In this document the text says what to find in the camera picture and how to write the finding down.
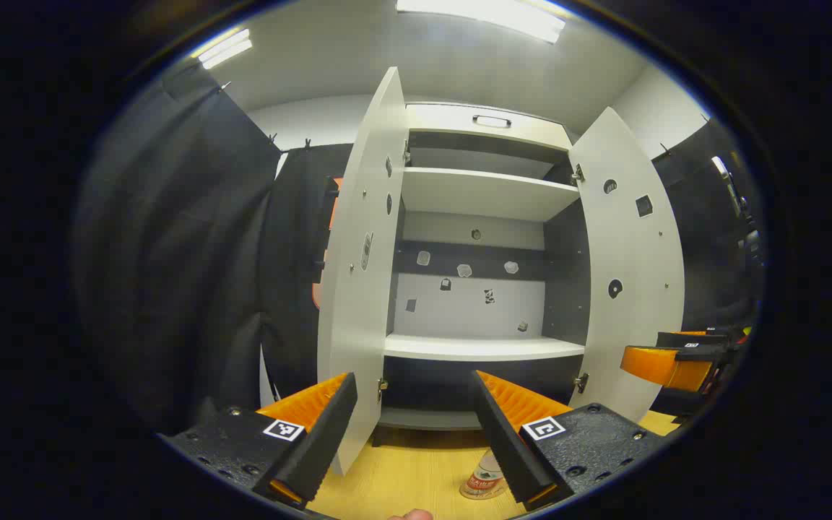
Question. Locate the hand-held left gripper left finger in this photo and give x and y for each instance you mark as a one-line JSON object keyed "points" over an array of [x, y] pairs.
{"points": [[318, 448]]}

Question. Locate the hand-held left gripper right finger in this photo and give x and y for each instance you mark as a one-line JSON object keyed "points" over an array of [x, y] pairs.
{"points": [[506, 448]]}

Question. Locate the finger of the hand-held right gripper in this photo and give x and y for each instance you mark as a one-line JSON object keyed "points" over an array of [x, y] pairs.
{"points": [[665, 367], [690, 338]]}

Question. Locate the clear bottle with red label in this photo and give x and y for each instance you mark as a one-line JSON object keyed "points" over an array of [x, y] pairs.
{"points": [[482, 480]]}

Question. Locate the white cabinet door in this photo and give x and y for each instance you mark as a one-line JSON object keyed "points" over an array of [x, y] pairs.
{"points": [[633, 253], [358, 289]]}

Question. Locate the computer monitor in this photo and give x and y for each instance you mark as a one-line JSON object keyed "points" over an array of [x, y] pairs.
{"points": [[725, 177]]}

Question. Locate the black backdrop cloth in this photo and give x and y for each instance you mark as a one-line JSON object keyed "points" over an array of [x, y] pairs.
{"points": [[170, 253]]}

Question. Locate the white cabinet with dark interior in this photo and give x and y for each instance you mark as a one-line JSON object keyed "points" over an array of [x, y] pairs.
{"points": [[474, 195]]}

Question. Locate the ceiling light panel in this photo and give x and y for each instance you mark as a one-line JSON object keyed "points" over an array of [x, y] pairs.
{"points": [[224, 49]]}

